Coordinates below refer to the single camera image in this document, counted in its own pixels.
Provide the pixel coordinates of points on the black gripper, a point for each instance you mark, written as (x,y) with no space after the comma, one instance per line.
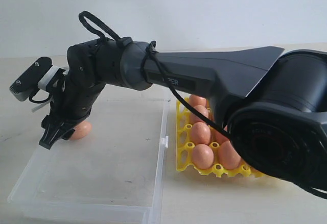
(70,106)

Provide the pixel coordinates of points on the brown egg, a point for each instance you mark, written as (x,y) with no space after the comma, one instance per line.
(81,130)
(218,137)
(228,157)
(193,118)
(202,156)
(200,133)
(195,100)

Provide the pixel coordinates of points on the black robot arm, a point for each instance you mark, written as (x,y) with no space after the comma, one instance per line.
(273,103)

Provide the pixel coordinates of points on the clear plastic tray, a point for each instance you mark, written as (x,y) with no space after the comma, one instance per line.
(112,175)

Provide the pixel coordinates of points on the yellow plastic egg tray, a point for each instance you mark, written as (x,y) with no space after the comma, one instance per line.
(184,147)

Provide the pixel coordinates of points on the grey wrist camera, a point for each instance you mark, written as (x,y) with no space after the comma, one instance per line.
(41,75)

